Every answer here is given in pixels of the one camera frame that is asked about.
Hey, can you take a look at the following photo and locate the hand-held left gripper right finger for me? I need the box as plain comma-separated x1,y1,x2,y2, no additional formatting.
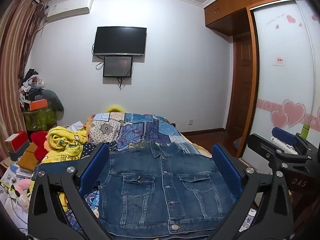
211,143,294,240

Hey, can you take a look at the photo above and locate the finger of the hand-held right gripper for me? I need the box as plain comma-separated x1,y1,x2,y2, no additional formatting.
272,127,317,154
246,133,311,166

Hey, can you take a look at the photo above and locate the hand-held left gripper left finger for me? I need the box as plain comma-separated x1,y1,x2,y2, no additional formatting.
27,142,111,240

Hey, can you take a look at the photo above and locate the blue denim jacket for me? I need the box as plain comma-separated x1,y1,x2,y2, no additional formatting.
96,140,237,238

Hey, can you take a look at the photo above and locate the pile of mixed clothes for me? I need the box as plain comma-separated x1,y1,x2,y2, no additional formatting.
19,68,47,111

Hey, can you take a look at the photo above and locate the green bottle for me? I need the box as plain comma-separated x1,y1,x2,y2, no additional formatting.
301,123,311,139

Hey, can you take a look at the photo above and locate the yellow cartoon blanket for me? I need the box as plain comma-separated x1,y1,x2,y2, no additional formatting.
30,126,88,213

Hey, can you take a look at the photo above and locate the patchwork printed bedspread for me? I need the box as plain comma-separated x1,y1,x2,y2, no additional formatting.
32,111,258,240

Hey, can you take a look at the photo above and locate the yellow plush toy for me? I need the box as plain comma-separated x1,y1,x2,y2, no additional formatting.
105,105,126,114

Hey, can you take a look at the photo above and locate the red plush toy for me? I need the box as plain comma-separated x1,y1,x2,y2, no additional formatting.
30,131,51,162

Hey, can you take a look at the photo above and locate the brown wooden door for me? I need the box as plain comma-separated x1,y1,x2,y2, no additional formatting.
225,34,254,133

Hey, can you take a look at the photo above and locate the brown cardboard box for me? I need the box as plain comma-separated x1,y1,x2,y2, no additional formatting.
16,142,38,172

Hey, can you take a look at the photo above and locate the green patterned cloth cover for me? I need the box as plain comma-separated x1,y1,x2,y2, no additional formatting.
24,104,58,132

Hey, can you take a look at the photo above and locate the pink plush toy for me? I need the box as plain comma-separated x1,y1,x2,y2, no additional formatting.
15,178,34,189

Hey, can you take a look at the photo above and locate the orange box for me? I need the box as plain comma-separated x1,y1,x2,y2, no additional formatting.
29,98,49,111

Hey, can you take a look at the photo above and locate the red and white box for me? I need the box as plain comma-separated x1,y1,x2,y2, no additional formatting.
5,131,28,153

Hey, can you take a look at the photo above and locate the brown striped curtain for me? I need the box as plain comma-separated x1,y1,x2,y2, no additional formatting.
0,0,48,164

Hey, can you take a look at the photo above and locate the wooden wardrobe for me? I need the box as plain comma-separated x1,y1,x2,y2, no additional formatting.
204,0,320,160

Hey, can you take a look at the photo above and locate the white air conditioner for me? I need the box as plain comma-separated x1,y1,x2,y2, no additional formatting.
46,0,94,22

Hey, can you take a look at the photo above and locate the small black wall monitor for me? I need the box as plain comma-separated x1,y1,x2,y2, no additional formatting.
103,56,133,78

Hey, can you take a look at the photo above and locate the black wall television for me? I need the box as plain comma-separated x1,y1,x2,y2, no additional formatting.
92,26,147,56

